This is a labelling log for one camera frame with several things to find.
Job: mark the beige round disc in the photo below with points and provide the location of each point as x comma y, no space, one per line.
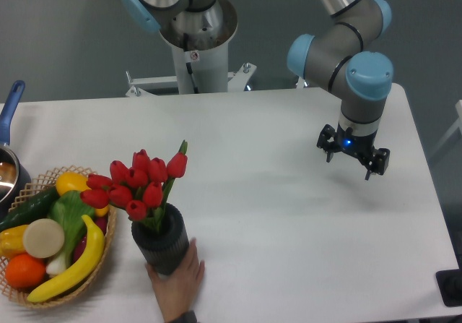
43,238

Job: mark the red tulip bouquet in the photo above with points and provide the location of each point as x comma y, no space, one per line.
141,190

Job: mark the black device at edge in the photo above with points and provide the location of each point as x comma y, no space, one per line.
449,284

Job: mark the white frame at right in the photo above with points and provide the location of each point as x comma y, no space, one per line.
449,139

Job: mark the purple red vegetable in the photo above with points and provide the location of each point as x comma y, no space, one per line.
102,223

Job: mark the dark green cucumber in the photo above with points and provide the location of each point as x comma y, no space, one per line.
36,207

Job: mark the person's hand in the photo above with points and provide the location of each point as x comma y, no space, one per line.
176,293

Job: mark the yellow bell pepper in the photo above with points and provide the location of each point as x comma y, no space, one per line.
11,241

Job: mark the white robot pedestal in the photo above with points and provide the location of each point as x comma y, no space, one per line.
199,43

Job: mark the dark grey sleeve forearm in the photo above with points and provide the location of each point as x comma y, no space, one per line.
186,317

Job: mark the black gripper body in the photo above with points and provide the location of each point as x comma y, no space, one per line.
353,142

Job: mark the blue handled saucepan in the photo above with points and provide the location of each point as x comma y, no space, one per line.
14,176

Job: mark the dark grey ribbed vase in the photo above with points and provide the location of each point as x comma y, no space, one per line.
164,251

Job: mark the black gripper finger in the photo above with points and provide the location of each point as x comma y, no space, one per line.
378,163
327,142

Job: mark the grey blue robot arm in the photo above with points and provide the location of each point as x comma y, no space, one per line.
338,61

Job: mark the green white bok choy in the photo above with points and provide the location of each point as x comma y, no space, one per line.
67,211

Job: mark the woven wicker basket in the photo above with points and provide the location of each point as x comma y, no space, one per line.
42,182

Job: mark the white metal base frame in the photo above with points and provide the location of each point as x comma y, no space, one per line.
237,81

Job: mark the yellow banana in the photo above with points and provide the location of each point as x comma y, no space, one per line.
76,273

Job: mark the orange fruit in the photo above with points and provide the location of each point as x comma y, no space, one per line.
25,271

